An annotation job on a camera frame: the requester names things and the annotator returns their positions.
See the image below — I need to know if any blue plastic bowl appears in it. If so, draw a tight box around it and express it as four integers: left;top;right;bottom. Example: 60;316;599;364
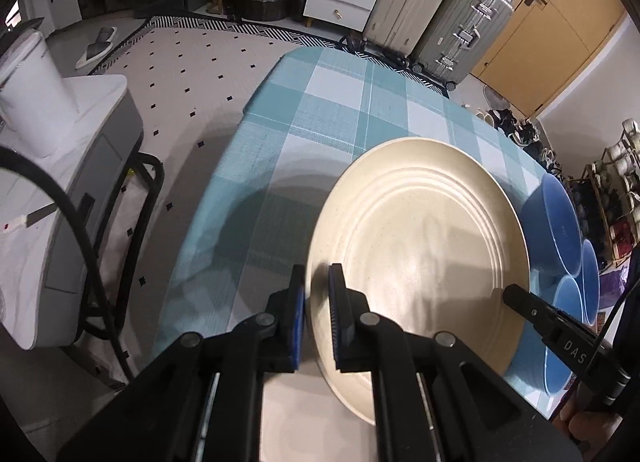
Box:
542;276;586;397
580;239;601;325
520;174;583;278

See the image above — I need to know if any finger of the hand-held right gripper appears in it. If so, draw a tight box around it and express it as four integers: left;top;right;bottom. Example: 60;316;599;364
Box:
502;284;556;335

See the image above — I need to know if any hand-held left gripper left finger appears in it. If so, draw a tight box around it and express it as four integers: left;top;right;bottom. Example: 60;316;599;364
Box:
57;264;307;462

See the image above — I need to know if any teal checkered tablecloth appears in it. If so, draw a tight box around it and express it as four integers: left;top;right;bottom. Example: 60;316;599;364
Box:
152;46;576;423

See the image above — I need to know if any white grey side table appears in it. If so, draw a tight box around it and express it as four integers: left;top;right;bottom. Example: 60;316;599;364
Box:
0;74;166;350

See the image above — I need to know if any cream round plate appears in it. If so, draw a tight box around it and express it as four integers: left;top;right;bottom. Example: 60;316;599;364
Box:
305;138;531;427

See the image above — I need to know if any grey slipper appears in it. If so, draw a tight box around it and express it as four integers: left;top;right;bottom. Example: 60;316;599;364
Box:
89;27;118;48
75;42;113;69

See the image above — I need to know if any tan wooden door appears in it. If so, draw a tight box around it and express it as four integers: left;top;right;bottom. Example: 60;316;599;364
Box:
470;0;628;115

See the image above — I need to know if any black braided cable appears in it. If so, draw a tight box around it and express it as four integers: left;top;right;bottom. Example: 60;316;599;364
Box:
0;147;138;383

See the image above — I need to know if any wooden shoe rack with shoes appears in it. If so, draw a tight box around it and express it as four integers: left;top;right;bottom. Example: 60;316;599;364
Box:
575;119;640;268

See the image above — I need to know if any purple bag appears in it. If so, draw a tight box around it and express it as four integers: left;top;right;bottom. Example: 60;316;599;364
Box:
597;262;631;310

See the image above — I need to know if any silver hard suitcase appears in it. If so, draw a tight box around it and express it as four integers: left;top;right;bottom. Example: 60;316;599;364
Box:
412;0;515;90

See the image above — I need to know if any white kettle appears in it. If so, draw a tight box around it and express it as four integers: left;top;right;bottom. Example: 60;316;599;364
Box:
0;28;81;159

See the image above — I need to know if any knife with white handle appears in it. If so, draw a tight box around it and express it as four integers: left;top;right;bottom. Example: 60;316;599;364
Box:
0;202;58;235

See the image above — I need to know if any pile of loose shoes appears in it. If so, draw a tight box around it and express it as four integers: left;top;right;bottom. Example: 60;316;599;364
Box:
475;107;566;178

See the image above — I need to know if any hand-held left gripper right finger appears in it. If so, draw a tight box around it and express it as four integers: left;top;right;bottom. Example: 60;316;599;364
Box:
327;263;583;462

